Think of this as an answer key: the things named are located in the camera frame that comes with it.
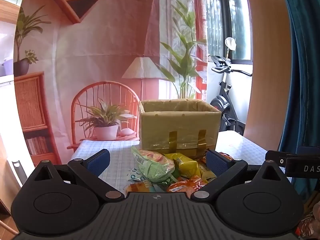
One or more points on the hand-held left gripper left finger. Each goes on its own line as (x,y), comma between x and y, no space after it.
(98,162)

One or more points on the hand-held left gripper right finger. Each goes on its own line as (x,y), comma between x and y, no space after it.
(216,163)

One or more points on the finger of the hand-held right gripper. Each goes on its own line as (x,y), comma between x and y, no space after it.
(277,158)

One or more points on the yellow snack bag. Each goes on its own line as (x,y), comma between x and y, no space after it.
(186,166)

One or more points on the green snack bag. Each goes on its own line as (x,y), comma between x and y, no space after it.
(155,167)

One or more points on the brown cardboard box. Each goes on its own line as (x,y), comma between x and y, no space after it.
(175,125)

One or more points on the orange snack packet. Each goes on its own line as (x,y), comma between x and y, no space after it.
(140,187)
(185,185)
(226,156)

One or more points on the white packet with teal print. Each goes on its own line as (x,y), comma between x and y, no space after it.
(133,176)

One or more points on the black exercise bike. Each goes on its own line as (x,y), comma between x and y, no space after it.
(222,102)

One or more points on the wooden panel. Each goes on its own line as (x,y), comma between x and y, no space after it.
(267,67)

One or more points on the blue curtain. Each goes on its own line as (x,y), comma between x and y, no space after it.
(307,67)

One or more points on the white round hand fan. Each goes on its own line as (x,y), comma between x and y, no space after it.
(230,43)

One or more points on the black framed window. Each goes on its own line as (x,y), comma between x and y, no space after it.
(237,17)

